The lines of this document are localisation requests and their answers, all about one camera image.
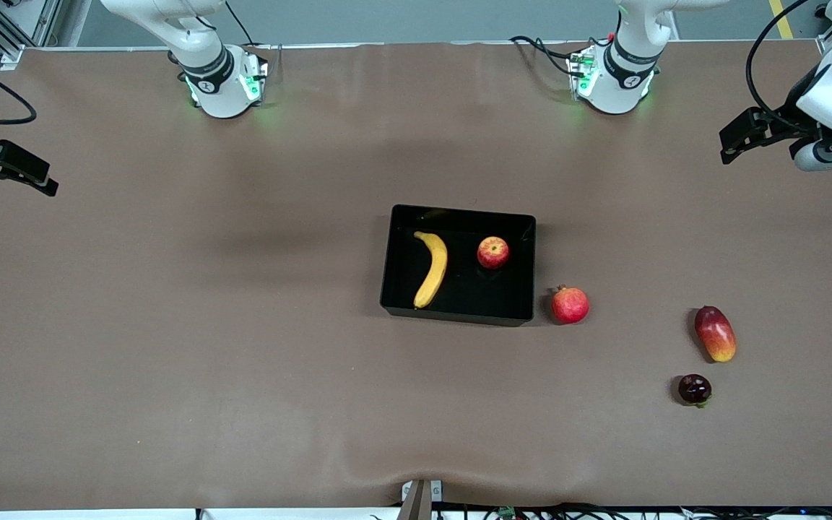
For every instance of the aluminium frame profile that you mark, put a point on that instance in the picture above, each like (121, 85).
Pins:
(824, 45)
(15, 52)

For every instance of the red yellow apple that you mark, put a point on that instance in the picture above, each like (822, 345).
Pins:
(493, 253)

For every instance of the large table cover mat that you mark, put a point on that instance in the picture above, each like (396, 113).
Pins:
(170, 361)

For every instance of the yellow banana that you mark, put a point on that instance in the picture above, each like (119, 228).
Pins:
(436, 271)

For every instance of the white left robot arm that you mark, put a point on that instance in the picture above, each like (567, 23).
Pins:
(614, 87)

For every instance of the silver camera mount clamp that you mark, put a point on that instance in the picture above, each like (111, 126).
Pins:
(421, 498)

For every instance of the black rectangular plastic tray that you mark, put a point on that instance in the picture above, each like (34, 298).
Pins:
(474, 296)

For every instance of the dark purple mangosteen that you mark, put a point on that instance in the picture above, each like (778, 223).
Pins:
(695, 388)

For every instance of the red yellow mango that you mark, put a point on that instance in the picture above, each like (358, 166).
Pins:
(716, 334)

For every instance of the red pomegranate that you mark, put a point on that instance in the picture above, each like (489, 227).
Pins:
(570, 305)

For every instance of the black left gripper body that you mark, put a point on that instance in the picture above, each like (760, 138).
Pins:
(779, 127)

